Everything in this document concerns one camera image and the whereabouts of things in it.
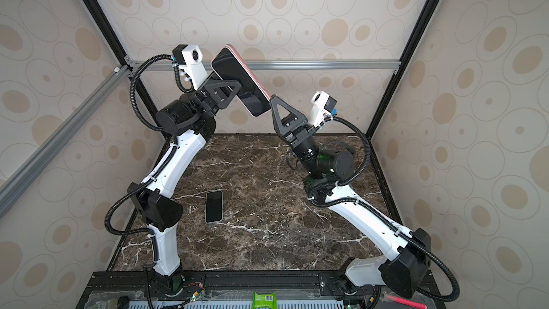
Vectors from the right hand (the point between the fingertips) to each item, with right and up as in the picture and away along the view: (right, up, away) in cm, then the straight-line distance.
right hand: (276, 108), depth 43 cm
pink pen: (+37, -57, +28) cm, 74 cm away
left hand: (-5, +3, +3) cm, 6 cm away
